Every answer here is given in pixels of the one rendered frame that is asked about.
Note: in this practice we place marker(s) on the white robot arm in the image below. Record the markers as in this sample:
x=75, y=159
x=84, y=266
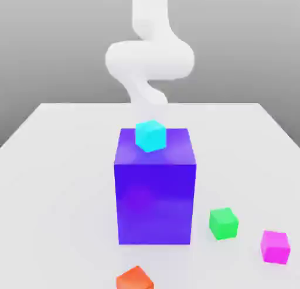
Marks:
x=150, y=59

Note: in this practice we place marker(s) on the small cyan cube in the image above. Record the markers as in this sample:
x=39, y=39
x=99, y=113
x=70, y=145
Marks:
x=150, y=136

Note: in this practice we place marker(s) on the small green cube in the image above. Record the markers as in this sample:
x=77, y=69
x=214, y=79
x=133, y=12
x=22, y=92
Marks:
x=223, y=224

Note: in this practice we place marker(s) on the small orange cube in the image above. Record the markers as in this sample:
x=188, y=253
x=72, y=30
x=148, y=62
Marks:
x=135, y=279

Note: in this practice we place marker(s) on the small magenta cube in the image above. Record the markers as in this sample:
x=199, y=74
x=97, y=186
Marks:
x=275, y=247

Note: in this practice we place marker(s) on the large purple box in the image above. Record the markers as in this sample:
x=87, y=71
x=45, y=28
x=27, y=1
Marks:
x=154, y=200

